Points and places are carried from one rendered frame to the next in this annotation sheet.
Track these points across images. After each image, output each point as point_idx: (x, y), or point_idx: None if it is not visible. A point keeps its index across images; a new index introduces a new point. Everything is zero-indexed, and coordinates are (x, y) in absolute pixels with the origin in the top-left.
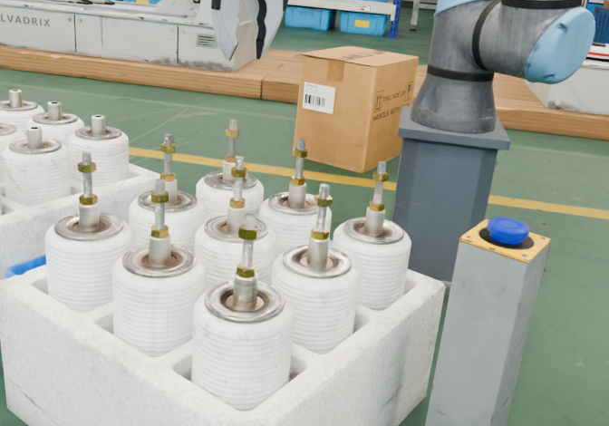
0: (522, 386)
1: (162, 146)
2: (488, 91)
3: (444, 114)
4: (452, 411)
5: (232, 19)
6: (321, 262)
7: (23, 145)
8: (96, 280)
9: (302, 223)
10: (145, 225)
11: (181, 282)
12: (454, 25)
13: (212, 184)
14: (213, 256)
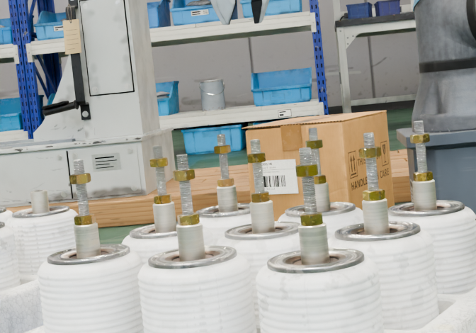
0: None
1: (153, 160)
2: None
3: (456, 111)
4: None
5: None
6: (383, 228)
7: None
8: (112, 311)
9: (336, 222)
10: (149, 256)
11: (229, 267)
12: (441, 8)
13: (210, 214)
14: (247, 258)
